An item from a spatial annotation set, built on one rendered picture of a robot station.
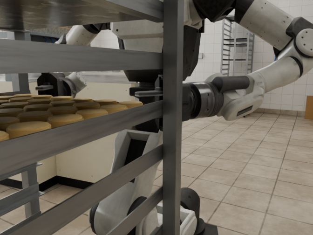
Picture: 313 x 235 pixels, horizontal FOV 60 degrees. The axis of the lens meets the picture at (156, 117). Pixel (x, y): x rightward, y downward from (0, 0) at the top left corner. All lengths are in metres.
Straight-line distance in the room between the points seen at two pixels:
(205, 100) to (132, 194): 0.36
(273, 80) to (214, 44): 5.34
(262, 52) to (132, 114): 5.46
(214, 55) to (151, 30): 5.25
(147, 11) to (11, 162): 0.32
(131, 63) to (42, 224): 0.25
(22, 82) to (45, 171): 1.51
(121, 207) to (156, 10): 0.54
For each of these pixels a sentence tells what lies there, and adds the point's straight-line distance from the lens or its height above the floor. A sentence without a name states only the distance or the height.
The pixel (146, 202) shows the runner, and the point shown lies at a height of 0.70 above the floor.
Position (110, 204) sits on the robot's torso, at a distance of 0.83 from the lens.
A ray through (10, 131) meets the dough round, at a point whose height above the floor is 0.88.
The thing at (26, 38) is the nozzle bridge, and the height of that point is 1.13.
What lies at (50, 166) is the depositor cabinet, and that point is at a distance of 2.29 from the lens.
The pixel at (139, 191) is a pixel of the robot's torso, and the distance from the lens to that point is 0.83.
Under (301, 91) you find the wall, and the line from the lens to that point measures 5.79.
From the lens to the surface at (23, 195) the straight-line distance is 0.87.
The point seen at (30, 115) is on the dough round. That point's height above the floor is 0.88.
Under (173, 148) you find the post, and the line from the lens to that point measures 0.54.
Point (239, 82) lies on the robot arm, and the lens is 0.69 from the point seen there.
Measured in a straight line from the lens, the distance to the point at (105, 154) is 2.00.
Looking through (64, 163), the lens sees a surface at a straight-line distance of 2.26.
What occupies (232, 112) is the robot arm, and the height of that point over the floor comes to 0.84.
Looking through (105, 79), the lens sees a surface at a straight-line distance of 1.90.
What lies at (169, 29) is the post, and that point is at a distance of 0.52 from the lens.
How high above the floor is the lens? 0.95
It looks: 11 degrees down
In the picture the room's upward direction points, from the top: straight up
